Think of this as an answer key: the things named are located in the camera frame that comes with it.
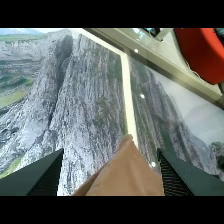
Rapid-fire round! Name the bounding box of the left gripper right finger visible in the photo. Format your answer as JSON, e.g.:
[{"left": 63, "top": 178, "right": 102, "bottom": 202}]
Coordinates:
[{"left": 156, "top": 147, "right": 224, "bottom": 197}]

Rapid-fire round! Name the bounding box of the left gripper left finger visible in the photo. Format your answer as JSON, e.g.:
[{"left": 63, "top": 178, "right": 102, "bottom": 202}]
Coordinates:
[{"left": 0, "top": 148, "right": 65, "bottom": 197}]

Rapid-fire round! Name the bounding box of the light brown garment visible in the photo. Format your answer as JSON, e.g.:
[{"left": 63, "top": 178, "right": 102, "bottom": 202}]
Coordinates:
[{"left": 71, "top": 134, "right": 166, "bottom": 197}]

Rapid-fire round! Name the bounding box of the red chair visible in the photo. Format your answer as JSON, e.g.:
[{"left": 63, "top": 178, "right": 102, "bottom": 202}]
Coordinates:
[{"left": 173, "top": 27, "right": 224, "bottom": 85}]

